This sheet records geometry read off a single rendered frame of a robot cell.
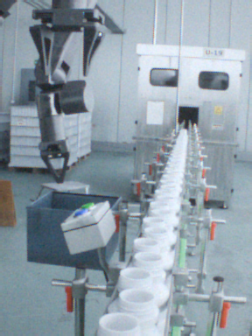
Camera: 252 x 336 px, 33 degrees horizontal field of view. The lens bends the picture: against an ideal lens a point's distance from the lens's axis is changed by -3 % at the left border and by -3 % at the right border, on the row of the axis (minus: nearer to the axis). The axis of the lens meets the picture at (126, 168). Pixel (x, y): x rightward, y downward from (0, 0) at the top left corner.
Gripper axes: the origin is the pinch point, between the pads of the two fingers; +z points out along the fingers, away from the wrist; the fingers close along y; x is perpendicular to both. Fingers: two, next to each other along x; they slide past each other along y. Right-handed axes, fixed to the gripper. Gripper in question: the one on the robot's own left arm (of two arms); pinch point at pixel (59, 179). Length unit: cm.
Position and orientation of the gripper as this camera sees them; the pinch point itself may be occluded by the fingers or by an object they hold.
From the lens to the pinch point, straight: 101.4
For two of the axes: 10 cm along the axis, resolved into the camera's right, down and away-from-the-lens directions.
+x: -9.9, 1.4, -0.9
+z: 1.3, 9.8, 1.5
